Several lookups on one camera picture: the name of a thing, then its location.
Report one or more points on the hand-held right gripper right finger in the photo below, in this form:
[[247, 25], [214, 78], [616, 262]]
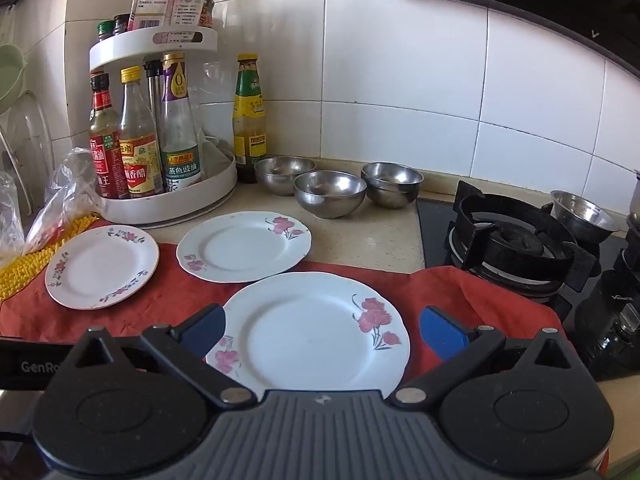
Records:
[[442, 335]]

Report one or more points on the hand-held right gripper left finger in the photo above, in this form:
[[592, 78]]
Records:
[[206, 329]]

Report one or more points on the medium floral white plate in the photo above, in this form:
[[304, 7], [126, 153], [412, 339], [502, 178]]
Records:
[[240, 247]]

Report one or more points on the large floral white plate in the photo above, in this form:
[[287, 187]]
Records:
[[300, 330]]

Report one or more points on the small floral white plate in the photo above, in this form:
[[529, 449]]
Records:
[[100, 266]]

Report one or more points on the stainless steel bowl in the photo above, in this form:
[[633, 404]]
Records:
[[282, 180], [327, 202], [392, 195]]

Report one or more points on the red cloth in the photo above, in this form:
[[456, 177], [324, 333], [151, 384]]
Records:
[[190, 300]]

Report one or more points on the yellow chenille mat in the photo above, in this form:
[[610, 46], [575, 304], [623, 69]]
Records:
[[30, 265]]

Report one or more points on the black gas stove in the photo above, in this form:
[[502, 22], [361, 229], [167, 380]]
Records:
[[435, 230]]

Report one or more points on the white two-tier seasoning rack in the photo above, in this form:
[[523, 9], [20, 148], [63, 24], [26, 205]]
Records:
[[150, 212]]

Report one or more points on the black glossy appliance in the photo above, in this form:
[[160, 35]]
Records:
[[610, 320]]

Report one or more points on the rimmed steel bowl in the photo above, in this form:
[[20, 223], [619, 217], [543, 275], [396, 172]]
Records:
[[582, 220]]

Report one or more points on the yellow red packet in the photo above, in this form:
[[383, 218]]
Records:
[[140, 160]]

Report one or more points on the clear plastic bag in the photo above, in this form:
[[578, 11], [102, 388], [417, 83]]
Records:
[[65, 185]]

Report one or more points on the purple label clear bottle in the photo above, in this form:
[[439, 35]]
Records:
[[180, 135]]

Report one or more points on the red cap sauce bottle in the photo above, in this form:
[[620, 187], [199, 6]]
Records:
[[105, 160]]

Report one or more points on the green yellow label sauce bottle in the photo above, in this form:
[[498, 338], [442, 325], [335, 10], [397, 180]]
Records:
[[249, 110]]

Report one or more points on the glass lid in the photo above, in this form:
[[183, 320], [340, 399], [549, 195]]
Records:
[[30, 135]]

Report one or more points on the steel top oil bottle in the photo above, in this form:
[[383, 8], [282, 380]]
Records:
[[154, 85]]

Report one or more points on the pale green bowl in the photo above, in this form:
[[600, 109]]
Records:
[[10, 75]]

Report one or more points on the green cap small bottle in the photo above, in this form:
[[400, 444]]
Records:
[[106, 30]]

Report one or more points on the dark cap small bottle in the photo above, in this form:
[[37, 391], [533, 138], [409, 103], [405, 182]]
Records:
[[121, 24]]

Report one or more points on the dark seasoning bottle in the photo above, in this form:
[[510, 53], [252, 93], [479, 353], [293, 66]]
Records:
[[207, 10]]

